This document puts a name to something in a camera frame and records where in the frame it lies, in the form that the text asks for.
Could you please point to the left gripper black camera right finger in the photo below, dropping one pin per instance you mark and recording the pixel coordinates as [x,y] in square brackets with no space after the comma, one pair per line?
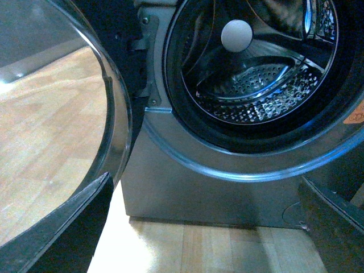
[334,225]

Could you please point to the left gripper black camera left finger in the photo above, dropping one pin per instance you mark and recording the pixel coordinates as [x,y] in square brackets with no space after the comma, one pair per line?
[65,240]

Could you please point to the grey front-load washing machine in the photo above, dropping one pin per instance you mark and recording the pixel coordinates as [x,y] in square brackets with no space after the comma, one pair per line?
[246,98]

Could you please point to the orange warning sticker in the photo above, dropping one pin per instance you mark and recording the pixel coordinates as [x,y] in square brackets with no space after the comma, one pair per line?
[357,116]

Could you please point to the round glass washer door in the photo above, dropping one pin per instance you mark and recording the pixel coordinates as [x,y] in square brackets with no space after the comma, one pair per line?
[72,75]

